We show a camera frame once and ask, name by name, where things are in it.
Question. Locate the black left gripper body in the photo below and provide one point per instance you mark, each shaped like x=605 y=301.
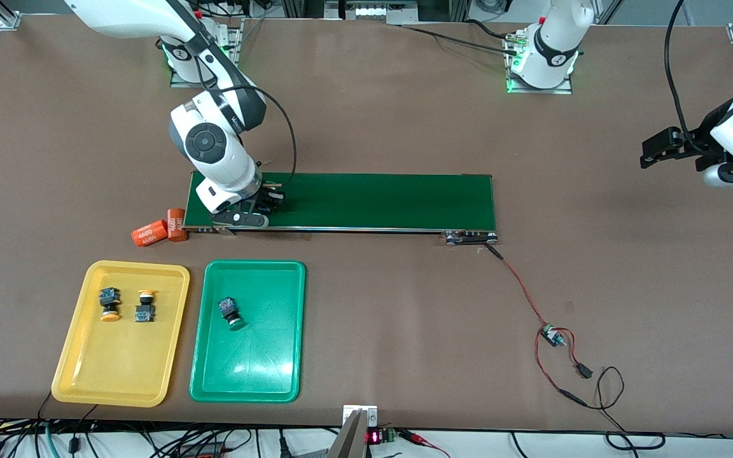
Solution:
x=701 y=137

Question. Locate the orange cylinder battery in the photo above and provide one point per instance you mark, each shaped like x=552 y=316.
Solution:
x=177 y=226
x=149 y=233

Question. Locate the green push button switch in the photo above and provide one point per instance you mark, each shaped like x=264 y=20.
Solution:
x=229 y=308

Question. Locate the yellow push button switch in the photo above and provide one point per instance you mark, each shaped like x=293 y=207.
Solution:
x=145 y=312
x=109 y=297

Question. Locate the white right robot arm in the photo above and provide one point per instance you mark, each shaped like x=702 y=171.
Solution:
x=214 y=140

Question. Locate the green conveyor belt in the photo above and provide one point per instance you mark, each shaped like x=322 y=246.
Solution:
x=392 y=203

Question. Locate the green plastic tray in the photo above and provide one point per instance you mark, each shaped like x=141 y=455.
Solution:
x=258 y=362

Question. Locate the yellow plastic tray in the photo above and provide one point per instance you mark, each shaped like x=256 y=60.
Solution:
x=137 y=356

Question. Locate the lit metal equipment unit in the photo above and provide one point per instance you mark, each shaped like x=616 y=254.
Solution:
x=373 y=11

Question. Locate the small motor controller board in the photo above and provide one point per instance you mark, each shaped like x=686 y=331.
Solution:
x=551 y=335

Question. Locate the red digit display module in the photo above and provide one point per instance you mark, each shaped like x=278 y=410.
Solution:
x=374 y=437

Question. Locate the red clip lead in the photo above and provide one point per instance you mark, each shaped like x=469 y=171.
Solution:
x=420 y=439

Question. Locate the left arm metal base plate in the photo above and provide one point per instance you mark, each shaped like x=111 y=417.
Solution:
x=538 y=89

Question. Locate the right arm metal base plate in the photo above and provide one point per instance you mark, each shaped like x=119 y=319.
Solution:
x=238 y=38

